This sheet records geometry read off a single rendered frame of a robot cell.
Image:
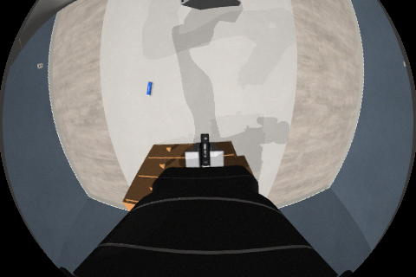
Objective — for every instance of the blue battery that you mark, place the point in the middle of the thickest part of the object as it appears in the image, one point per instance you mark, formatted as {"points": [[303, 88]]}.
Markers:
{"points": [[149, 87]]}

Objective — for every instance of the small brown wooden chest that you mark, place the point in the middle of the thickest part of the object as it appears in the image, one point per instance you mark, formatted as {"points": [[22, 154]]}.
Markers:
{"points": [[130, 205]]}

